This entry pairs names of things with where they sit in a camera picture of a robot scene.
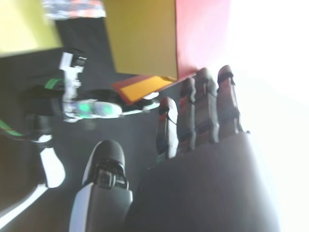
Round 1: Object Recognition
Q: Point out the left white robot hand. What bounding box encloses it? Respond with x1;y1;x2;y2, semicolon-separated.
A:
69;64;282;232

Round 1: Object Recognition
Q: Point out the yellow box with red lid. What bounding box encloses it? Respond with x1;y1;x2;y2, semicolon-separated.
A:
103;0;233;106

